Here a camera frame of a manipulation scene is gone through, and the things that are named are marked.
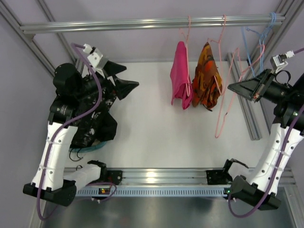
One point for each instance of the black clothes in basket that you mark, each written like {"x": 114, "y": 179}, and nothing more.
{"x": 107, "y": 131}

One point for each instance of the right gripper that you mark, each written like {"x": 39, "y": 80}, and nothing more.
{"x": 261, "y": 85}

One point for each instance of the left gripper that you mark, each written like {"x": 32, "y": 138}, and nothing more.
{"x": 109, "y": 80}

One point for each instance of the teal plastic basket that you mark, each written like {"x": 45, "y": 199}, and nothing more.
{"x": 88, "y": 149}

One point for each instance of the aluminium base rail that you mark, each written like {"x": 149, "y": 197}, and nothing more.
{"x": 161, "y": 177}

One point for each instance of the grey slotted cable duct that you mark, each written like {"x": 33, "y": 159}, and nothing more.
{"x": 199, "y": 191}

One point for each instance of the pink hanger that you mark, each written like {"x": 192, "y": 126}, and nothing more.
{"x": 219, "y": 54}
{"x": 236, "y": 73}
{"x": 186, "y": 39}

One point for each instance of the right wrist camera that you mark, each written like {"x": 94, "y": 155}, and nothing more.
{"x": 279, "y": 62}

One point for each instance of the orange patterned trousers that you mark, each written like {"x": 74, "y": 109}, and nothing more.
{"x": 207, "y": 83}

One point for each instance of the pink trousers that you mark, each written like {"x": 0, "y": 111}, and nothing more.
{"x": 180, "y": 77}

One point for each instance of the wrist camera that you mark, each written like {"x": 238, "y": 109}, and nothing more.
{"x": 279, "y": 62}
{"x": 96, "y": 59}

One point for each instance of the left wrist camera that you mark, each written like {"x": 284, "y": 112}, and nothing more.
{"x": 96, "y": 59}

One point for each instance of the aluminium hanging rail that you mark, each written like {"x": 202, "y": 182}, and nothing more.
{"x": 134, "y": 24}

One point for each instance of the black white patterned trousers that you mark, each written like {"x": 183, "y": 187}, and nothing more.
{"x": 88, "y": 126}

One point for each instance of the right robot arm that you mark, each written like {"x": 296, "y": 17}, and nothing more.
{"x": 259, "y": 188}

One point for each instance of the light blue hanger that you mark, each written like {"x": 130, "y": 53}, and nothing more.
{"x": 262, "y": 37}

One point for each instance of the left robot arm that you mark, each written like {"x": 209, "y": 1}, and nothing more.
{"x": 73, "y": 101}

